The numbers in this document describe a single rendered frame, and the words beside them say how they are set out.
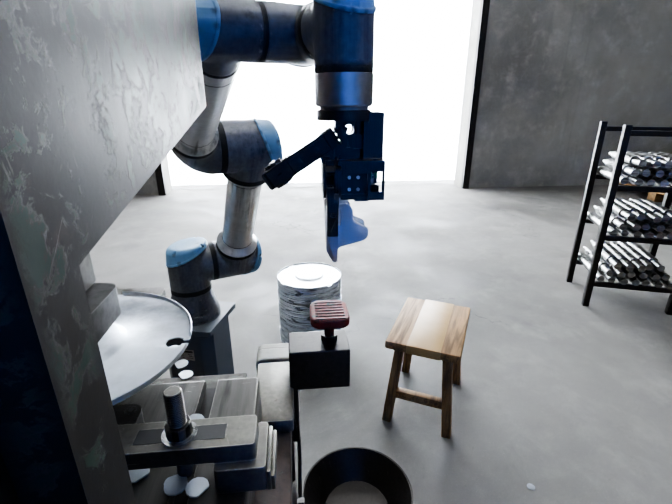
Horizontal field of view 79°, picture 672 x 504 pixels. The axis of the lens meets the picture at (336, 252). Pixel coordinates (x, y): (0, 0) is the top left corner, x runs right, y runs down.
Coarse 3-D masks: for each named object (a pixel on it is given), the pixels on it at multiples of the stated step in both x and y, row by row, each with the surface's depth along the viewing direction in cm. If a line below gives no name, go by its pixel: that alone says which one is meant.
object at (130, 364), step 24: (144, 312) 58; (168, 312) 58; (120, 336) 51; (144, 336) 52; (168, 336) 52; (120, 360) 48; (144, 360) 48; (168, 360) 48; (120, 384) 44; (144, 384) 43
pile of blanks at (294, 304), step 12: (288, 288) 175; (324, 288) 174; (336, 288) 179; (288, 300) 177; (300, 300) 174; (312, 300) 175; (288, 312) 179; (300, 312) 176; (288, 324) 182; (300, 324) 178; (288, 336) 186
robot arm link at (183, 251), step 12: (180, 240) 120; (192, 240) 119; (204, 240) 118; (168, 252) 114; (180, 252) 112; (192, 252) 113; (204, 252) 116; (168, 264) 115; (180, 264) 113; (192, 264) 114; (204, 264) 116; (216, 264) 117; (168, 276) 117; (180, 276) 114; (192, 276) 115; (204, 276) 117; (216, 276) 119; (180, 288) 116; (192, 288) 116; (204, 288) 119
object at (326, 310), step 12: (324, 300) 66; (336, 300) 66; (312, 312) 63; (324, 312) 62; (336, 312) 62; (348, 312) 63; (312, 324) 61; (324, 324) 60; (336, 324) 61; (348, 324) 62
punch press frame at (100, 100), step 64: (0, 0) 12; (64, 0) 16; (128, 0) 22; (192, 0) 38; (0, 64) 12; (64, 64) 16; (128, 64) 22; (192, 64) 37; (0, 128) 12; (64, 128) 16; (128, 128) 22; (0, 192) 12; (64, 192) 15; (128, 192) 21; (0, 256) 12; (64, 256) 15; (0, 320) 13; (64, 320) 15; (0, 384) 14; (64, 384) 15; (0, 448) 14; (64, 448) 15
